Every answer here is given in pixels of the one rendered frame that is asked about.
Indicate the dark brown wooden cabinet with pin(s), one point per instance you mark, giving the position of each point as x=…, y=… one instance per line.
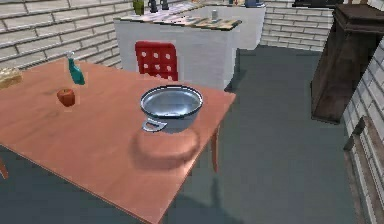
x=346, y=63

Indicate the red chair with white dots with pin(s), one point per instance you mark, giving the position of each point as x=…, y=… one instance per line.
x=156, y=60

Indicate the orange wooden table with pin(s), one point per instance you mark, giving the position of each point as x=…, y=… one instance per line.
x=86, y=140

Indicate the teal spray bottle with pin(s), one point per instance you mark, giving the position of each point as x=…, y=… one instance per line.
x=76, y=72

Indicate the blue round container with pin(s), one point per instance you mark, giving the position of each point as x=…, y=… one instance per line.
x=255, y=3

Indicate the green bottle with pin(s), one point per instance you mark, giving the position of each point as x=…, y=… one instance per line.
x=138, y=6

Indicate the red apple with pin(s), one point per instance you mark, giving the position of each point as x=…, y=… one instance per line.
x=66, y=97

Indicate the silver metal pot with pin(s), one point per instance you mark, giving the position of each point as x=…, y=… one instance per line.
x=171, y=106

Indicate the tan bread loaf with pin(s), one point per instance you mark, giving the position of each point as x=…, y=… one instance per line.
x=8, y=77

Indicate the grey cup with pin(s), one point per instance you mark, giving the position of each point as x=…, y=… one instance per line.
x=214, y=15

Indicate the dark pepper shaker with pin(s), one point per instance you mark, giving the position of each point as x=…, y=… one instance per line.
x=164, y=4
x=152, y=5

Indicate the white kitchen counter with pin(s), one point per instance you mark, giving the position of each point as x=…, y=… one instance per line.
x=200, y=50

